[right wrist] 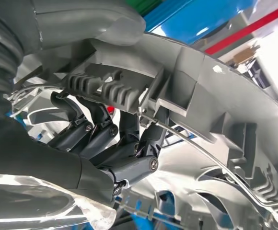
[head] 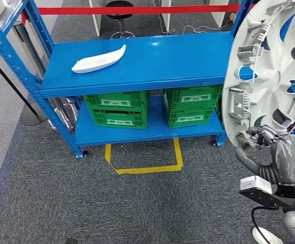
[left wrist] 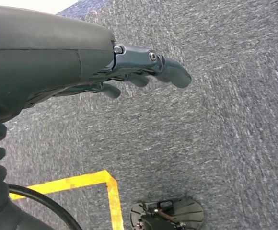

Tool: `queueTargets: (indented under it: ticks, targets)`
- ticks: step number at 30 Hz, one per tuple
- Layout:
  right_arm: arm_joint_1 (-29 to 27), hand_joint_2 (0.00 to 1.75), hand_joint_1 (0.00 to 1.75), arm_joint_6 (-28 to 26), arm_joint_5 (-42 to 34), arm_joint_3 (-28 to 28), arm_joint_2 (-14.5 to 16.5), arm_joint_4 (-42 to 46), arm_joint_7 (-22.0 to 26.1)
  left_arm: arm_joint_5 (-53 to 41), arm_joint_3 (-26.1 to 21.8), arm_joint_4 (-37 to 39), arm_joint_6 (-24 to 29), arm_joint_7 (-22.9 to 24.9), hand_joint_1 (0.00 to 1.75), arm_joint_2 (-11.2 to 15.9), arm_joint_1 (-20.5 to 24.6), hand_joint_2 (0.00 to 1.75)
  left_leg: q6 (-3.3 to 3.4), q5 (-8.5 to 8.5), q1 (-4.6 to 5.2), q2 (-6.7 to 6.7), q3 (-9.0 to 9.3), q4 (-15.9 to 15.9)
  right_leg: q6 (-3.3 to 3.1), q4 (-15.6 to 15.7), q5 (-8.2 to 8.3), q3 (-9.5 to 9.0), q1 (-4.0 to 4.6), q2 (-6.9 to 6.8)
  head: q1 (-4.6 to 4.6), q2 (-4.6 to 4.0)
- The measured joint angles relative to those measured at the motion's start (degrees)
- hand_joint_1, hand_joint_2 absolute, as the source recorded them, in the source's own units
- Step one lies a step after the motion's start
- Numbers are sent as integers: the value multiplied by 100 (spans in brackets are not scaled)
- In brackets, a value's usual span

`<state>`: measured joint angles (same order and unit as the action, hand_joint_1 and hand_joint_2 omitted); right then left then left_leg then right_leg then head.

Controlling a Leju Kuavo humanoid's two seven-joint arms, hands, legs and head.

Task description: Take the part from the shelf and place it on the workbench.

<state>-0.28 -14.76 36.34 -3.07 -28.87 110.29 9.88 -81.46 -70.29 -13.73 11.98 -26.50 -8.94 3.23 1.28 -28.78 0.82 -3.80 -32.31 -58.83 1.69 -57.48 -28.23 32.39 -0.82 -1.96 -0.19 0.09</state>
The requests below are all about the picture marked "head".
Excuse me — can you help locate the white desk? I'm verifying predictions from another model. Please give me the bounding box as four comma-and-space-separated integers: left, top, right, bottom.
203, 0, 231, 28
89, 0, 172, 37

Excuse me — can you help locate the black round stool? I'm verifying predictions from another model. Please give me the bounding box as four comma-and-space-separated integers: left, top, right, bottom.
105, 0, 135, 39

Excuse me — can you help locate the white plastic trim part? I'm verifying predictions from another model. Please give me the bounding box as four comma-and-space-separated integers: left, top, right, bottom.
71, 44, 127, 74

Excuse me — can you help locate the grey plastic wheel hubcap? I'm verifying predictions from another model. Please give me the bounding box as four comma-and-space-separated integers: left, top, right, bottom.
222, 0, 295, 150

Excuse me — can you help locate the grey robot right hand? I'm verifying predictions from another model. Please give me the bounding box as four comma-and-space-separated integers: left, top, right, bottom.
235, 125, 295, 186

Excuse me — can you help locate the black pole stanchion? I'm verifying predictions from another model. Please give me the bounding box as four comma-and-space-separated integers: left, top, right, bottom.
0, 49, 48, 127

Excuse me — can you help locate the yellow floor tape rectangle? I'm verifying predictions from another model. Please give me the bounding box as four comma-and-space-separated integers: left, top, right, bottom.
104, 138, 184, 176

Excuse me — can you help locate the blue metal shelf rack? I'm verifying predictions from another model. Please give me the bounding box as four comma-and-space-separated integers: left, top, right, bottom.
0, 0, 295, 160

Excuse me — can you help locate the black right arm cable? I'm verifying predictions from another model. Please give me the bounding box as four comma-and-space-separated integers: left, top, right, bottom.
250, 206, 273, 244

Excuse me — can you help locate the red barrier belt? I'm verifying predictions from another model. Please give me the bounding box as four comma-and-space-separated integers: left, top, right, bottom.
36, 4, 240, 16

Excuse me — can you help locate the chrome stanchion post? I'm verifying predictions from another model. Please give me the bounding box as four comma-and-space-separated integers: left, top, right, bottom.
11, 12, 78, 133

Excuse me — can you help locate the white floor cable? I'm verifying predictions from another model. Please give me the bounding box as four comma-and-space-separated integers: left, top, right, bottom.
152, 0, 237, 36

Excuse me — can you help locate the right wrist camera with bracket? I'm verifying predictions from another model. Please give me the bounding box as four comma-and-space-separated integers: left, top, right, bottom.
239, 175, 295, 211

